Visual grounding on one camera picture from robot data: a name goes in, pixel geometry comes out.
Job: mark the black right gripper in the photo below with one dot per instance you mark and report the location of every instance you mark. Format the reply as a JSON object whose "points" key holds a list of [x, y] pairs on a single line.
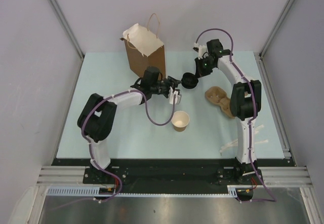
{"points": [[200, 71]]}

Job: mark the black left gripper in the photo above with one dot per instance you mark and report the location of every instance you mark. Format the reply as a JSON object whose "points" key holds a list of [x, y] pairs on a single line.
{"points": [[169, 83]]}

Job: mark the black plastic cup lid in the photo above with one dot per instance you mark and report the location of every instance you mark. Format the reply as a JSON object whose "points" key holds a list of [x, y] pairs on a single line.
{"points": [[189, 80]]}

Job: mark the brown paper cup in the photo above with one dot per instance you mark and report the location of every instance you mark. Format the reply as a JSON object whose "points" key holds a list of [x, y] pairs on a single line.
{"points": [[180, 120]]}

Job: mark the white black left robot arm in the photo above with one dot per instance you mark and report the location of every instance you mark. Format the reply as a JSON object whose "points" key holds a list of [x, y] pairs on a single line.
{"points": [[97, 117]]}

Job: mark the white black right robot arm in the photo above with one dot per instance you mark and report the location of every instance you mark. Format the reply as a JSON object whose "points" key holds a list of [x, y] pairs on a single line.
{"points": [[245, 100]]}

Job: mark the brown cardboard cup carrier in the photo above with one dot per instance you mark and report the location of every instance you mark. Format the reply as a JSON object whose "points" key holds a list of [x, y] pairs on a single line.
{"points": [[217, 96]]}

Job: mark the brown paper bag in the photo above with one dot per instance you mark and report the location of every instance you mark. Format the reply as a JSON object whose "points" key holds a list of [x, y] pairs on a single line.
{"points": [[144, 49]]}

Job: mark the white wrapped straw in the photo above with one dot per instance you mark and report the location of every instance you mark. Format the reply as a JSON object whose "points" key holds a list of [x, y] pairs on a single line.
{"points": [[257, 130], [235, 143]]}

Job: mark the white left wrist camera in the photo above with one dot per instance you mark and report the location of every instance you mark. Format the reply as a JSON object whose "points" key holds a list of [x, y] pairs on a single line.
{"points": [[174, 96]]}

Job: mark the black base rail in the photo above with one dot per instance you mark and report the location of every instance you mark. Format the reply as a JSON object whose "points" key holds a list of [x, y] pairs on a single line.
{"points": [[173, 176]]}

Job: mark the white slotted cable duct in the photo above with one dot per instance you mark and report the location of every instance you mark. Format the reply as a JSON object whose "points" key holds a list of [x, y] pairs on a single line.
{"points": [[104, 192]]}

